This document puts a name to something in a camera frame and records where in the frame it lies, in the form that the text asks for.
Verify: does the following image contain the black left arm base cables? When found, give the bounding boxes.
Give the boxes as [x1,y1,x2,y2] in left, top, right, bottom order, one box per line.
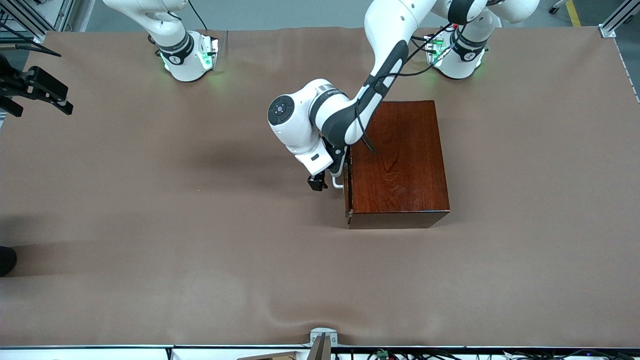
[411,34,436,53]

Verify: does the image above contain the grey metal clamp bracket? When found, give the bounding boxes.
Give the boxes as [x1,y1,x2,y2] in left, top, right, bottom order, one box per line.
[309,327,339,360]

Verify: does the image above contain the brown table cloth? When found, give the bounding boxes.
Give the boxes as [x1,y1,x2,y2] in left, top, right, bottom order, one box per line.
[0,26,640,349]

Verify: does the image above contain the black rounded object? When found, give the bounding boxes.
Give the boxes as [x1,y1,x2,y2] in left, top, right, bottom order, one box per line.
[0,246,18,277]

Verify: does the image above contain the aluminium frame profile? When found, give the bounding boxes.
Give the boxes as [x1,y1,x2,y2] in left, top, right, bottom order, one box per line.
[599,0,640,38]
[0,0,76,43]

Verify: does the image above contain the wooden drawer with white handle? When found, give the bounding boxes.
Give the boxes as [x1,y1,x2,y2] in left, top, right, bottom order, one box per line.
[332,159,354,219]

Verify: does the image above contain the dark brown wooden cabinet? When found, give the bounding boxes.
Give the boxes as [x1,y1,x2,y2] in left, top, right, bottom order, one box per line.
[345,100,451,230]

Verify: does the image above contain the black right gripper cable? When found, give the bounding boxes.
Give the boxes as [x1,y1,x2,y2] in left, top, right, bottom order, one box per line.
[0,42,62,58]

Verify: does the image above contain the black right arm base cable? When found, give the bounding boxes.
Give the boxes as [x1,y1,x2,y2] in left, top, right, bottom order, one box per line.
[187,0,212,32]

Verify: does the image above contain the brown cardboard piece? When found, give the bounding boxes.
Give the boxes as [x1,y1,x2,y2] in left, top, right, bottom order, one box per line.
[237,351,298,360]

